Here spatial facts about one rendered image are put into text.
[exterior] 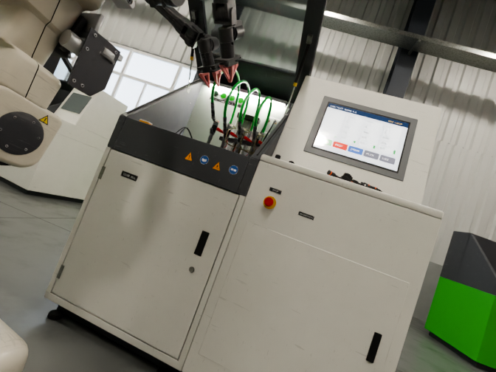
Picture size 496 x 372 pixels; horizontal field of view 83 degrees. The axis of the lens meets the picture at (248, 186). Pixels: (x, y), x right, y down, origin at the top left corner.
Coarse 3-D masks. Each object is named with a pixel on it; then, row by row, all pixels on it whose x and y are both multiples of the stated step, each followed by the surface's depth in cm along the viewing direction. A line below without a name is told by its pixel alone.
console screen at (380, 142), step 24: (336, 120) 141; (360, 120) 139; (384, 120) 138; (408, 120) 137; (312, 144) 137; (336, 144) 136; (360, 144) 134; (384, 144) 133; (408, 144) 132; (384, 168) 129
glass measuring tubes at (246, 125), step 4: (248, 116) 171; (252, 116) 171; (236, 120) 175; (244, 120) 172; (248, 120) 173; (252, 120) 170; (260, 120) 173; (236, 124) 173; (244, 124) 172; (248, 124) 171; (236, 128) 172; (248, 128) 171; (252, 128) 170; (236, 144) 171; (228, 148) 171; (248, 148) 171; (240, 152) 172; (244, 152) 169
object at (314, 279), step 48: (336, 96) 147; (384, 96) 144; (288, 144) 139; (432, 144) 131; (288, 192) 110; (336, 192) 107; (384, 192) 125; (240, 240) 110; (288, 240) 107; (336, 240) 104; (384, 240) 101; (432, 240) 98; (240, 288) 108; (288, 288) 104; (336, 288) 101; (384, 288) 98; (240, 336) 105; (288, 336) 102; (336, 336) 99; (384, 336) 96
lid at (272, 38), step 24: (192, 0) 150; (240, 0) 142; (264, 0) 137; (288, 0) 133; (312, 0) 128; (216, 24) 157; (264, 24) 146; (288, 24) 141; (312, 24) 135; (240, 48) 162; (264, 48) 156; (288, 48) 150; (312, 48) 144; (240, 72) 172; (264, 72) 165; (288, 72) 160; (288, 96) 171
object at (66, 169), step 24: (72, 96) 376; (96, 96) 365; (72, 120) 355; (96, 120) 374; (72, 144) 355; (96, 144) 385; (0, 168) 347; (24, 168) 332; (48, 168) 337; (72, 168) 365; (96, 168) 396; (24, 192) 330; (48, 192) 346; (72, 192) 375
